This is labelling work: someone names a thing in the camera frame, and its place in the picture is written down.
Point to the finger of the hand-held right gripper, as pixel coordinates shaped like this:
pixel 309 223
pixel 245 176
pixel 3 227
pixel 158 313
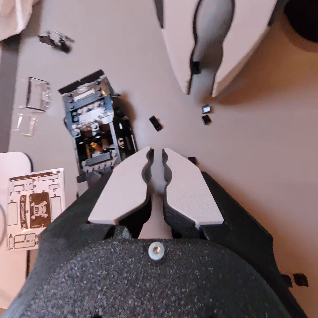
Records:
pixel 179 35
pixel 246 35

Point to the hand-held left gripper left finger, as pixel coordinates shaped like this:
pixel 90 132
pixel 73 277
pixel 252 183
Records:
pixel 121 194

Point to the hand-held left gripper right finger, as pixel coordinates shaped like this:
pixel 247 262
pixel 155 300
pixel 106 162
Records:
pixel 191 194

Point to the black lego car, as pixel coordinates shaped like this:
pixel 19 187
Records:
pixel 94 119

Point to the clear flat lego piece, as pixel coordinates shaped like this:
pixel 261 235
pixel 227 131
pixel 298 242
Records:
pixel 25 124

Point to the black lego axle assembly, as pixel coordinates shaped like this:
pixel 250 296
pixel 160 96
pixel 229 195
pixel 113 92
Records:
pixel 55 40

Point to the clear lego windshield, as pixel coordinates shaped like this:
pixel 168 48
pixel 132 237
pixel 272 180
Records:
pixel 38 93

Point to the sticker sheet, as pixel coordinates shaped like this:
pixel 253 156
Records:
pixel 35 208

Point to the white booklet stand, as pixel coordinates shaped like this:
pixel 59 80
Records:
pixel 15 161

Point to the white paper bags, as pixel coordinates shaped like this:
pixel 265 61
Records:
pixel 15 15

